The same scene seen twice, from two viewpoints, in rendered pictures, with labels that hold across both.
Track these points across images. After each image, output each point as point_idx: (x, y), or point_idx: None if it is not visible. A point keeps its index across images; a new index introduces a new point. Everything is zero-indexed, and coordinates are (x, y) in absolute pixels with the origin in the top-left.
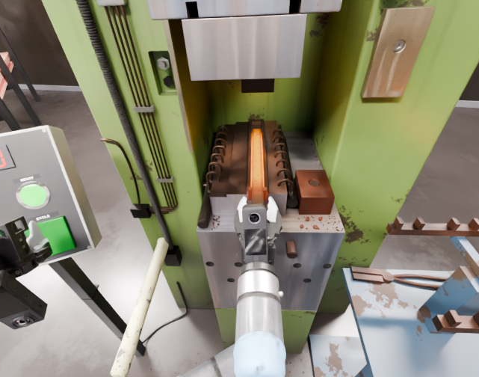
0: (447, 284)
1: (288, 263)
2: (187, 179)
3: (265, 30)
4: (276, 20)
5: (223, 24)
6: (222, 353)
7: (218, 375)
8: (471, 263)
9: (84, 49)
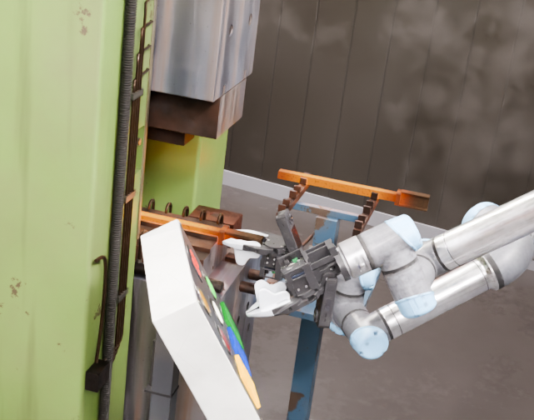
0: (316, 238)
1: (245, 307)
2: (128, 284)
3: (237, 92)
4: (240, 85)
5: (229, 94)
6: (344, 311)
7: (360, 309)
8: (317, 212)
9: (107, 146)
